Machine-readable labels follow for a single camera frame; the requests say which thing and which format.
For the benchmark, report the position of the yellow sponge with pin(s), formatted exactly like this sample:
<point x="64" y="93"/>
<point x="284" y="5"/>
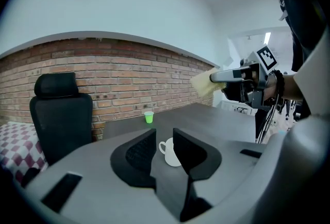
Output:
<point x="202" y="84"/>

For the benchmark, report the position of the green plastic cup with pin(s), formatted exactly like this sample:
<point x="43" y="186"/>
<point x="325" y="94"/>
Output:
<point x="149" y="118"/>

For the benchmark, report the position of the person's right hand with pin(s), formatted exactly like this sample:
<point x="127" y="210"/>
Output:
<point x="272" y="87"/>

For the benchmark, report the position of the person's black shirt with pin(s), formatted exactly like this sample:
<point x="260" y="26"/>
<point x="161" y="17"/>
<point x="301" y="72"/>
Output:
<point x="304" y="11"/>

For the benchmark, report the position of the ceiling light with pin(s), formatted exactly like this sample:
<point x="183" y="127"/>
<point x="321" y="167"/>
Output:
<point x="267" y="37"/>

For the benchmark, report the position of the dark grey table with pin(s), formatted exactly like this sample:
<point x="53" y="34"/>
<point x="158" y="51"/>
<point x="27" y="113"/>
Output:
<point x="206" y="120"/>

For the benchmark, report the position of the red white checkered tablecloth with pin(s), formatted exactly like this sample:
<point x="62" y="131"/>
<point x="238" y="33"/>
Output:
<point x="15" y="145"/>

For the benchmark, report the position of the person's right forearm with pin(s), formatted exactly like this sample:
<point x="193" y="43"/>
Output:
<point x="292" y="87"/>

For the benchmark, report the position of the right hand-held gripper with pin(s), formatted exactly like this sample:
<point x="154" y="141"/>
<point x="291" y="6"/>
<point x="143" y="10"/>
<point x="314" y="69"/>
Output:
<point x="266" y="59"/>

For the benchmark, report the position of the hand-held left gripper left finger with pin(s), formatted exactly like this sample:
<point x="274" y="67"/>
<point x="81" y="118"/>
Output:
<point x="136" y="156"/>

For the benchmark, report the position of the black mesh office chair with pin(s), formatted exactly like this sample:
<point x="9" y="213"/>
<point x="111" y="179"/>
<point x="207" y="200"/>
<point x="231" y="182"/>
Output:
<point x="62" y="120"/>

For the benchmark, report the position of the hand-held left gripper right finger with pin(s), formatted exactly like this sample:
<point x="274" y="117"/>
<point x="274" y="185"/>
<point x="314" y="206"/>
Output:
<point x="196" y="156"/>

